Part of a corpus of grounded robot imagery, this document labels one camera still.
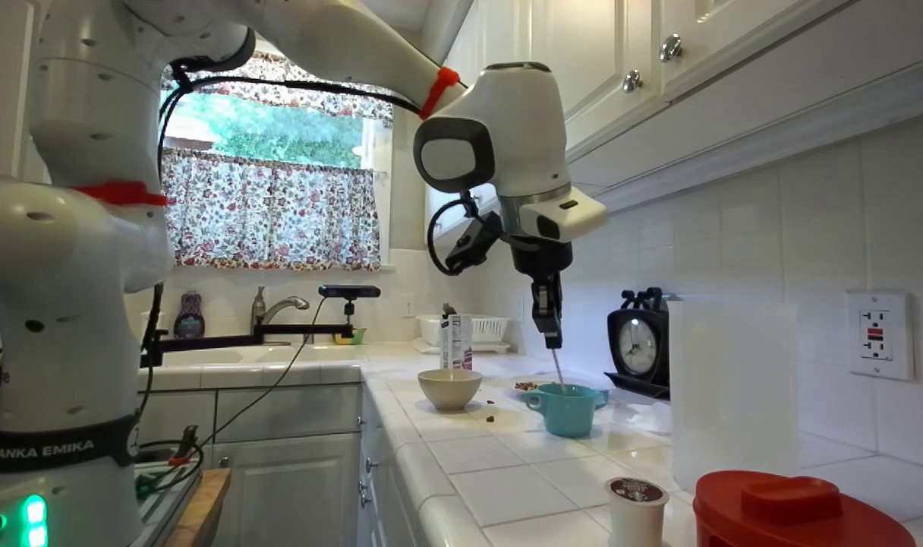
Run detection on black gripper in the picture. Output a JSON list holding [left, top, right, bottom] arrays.
[[506, 238, 575, 353]]

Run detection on clear drinking straw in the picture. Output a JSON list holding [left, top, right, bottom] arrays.
[[547, 347, 568, 395]]

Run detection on beige ceramic bowl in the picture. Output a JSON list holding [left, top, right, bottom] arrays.
[[416, 364, 485, 412]]

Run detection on white plate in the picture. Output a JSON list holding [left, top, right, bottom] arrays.
[[506, 375, 561, 399]]

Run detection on granulated sugar box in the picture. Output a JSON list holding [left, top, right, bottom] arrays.
[[437, 301, 476, 375]]

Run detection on small white pod cup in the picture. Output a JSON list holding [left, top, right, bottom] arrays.
[[602, 473, 675, 547]]

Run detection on chrome kitchen faucet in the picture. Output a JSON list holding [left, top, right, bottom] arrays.
[[245, 282, 313, 341]]

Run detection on white upper cabinets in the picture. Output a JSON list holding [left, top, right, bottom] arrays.
[[426, 0, 923, 252]]

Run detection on white cabinets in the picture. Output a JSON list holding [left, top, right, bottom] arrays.
[[426, 0, 923, 252], [137, 379, 433, 547]]

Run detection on floral cafe curtain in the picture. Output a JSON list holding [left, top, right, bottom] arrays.
[[159, 145, 386, 274]]

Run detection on white lower cabinets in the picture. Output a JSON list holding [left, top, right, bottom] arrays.
[[137, 379, 433, 547]]

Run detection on red lidded container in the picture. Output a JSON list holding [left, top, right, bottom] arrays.
[[688, 467, 919, 547]]

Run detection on white kitchen sink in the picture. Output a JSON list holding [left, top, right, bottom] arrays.
[[140, 341, 368, 393]]

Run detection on kitchen window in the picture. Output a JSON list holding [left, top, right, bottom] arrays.
[[163, 88, 393, 173]]

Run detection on floral curtain valance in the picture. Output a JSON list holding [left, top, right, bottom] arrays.
[[191, 45, 393, 121]]

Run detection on wooden table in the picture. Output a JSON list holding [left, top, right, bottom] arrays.
[[159, 466, 234, 547]]

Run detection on teal handled cup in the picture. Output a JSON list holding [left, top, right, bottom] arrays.
[[519, 379, 614, 441]]

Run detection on black wrist cable connector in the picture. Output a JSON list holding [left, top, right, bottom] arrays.
[[426, 192, 506, 279]]

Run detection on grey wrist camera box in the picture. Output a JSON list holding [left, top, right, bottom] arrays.
[[519, 189, 611, 247]]

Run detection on black stereo camera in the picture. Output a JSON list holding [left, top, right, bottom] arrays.
[[314, 282, 382, 305]]

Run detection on black camera cable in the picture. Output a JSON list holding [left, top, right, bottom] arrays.
[[134, 296, 331, 481]]

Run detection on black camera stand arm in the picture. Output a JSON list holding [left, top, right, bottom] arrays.
[[140, 299, 358, 371]]

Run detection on white wall outlet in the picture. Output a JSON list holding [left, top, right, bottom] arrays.
[[848, 290, 915, 386]]

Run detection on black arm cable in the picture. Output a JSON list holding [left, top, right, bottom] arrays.
[[155, 59, 426, 186]]

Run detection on red green wire bundle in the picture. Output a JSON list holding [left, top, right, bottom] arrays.
[[129, 422, 210, 504]]

